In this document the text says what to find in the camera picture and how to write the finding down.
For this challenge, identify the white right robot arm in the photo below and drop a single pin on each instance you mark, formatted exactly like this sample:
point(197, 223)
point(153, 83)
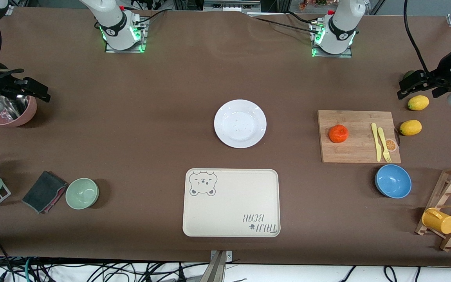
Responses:
point(116, 23)

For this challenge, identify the yellow plastic knife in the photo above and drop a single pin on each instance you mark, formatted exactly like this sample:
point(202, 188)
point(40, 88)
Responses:
point(376, 143)

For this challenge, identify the pale green bowl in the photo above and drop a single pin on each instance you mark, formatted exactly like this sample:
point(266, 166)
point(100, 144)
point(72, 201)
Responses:
point(82, 193)

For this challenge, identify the metal scoop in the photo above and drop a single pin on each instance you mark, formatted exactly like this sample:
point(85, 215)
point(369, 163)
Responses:
point(14, 109)

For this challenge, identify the dark grey folded cloth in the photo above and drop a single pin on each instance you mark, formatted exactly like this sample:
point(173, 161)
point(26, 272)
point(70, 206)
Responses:
point(43, 190)

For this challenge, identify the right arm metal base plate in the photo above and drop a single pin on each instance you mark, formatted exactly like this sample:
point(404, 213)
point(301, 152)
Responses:
point(110, 49)

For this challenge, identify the yellow lemon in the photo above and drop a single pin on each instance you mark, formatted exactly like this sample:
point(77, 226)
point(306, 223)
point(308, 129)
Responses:
point(410, 127)
point(418, 102)

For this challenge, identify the orange fruit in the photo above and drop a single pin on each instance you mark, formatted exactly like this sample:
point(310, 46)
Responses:
point(338, 133)

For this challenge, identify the orange slice sticker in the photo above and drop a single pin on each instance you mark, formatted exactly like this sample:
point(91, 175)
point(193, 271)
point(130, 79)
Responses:
point(392, 145)

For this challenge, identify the clear ice cubes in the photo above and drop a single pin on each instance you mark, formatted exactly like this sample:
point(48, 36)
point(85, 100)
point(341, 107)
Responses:
point(4, 114)

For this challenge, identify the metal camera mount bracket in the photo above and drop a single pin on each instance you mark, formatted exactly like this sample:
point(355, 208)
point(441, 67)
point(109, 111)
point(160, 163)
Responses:
point(218, 270)

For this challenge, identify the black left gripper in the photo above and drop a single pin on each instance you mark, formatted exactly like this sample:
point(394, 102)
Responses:
point(441, 75)

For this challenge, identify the yellow plastic fork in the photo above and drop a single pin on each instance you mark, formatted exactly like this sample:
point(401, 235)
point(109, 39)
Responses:
point(382, 137)

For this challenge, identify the yellow cup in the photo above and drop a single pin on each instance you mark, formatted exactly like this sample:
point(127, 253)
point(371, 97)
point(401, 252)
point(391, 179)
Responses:
point(441, 222)

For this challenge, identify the white round plate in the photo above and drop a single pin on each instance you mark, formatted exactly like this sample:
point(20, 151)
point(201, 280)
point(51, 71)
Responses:
point(240, 123)

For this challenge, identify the wooden cutting board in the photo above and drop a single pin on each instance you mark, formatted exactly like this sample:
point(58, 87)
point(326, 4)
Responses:
point(356, 145)

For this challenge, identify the pink bowl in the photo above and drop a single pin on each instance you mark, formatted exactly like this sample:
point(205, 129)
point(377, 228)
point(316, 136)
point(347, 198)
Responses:
point(26, 113)

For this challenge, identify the cream bear print tray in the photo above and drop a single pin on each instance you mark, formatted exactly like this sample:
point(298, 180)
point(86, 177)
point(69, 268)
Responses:
point(229, 203)

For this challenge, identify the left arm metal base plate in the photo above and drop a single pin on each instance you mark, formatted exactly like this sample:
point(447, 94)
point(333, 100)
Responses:
point(345, 55)

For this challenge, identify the blue bowl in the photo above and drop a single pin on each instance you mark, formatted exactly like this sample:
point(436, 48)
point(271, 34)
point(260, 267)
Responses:
point(393, 181)

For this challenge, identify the green lime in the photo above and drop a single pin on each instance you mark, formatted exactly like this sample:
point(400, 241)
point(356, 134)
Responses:
point(408, 73)

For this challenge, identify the wooden peg drying rack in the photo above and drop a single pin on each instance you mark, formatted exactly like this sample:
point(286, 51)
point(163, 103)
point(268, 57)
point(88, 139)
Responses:
point(444, 192)

